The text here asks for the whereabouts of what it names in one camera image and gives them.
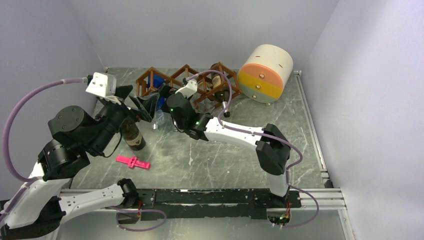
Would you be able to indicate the olive green wine bottle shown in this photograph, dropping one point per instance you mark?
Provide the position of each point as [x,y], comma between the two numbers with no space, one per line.
[223,94]

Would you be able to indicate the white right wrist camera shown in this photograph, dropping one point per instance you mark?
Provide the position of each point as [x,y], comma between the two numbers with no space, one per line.
[189,89]

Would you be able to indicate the pink plastic tool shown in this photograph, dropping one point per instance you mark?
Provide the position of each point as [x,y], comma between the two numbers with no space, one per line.
[133,162]

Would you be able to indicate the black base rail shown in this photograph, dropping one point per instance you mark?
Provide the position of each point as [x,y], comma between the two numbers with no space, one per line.
[255,203]

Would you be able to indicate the blue square bottle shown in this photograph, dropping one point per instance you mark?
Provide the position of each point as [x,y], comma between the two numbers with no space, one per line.
[160,95]

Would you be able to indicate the brown wooden wine rack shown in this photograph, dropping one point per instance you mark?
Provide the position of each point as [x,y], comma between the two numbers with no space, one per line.
[207,90]

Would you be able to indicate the dark green wine bottle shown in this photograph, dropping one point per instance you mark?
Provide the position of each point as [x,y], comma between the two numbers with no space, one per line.
[132,135]

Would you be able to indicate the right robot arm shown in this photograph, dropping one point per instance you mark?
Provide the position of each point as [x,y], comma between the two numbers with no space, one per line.
[270,145]

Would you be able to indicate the clear tall glass bottle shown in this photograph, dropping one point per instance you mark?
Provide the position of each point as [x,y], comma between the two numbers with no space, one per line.
[158,119]

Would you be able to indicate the clear square labelled liquor bottle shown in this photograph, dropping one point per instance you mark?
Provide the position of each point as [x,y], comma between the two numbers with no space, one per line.
[207,105]

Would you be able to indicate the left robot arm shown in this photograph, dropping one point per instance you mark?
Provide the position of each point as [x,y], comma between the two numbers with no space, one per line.
[38,209]

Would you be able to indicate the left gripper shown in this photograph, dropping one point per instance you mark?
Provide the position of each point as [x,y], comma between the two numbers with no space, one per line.
[147,103]

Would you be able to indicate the cream orange yellow cylinder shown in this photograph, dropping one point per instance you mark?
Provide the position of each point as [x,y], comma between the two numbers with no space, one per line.
[265,73]

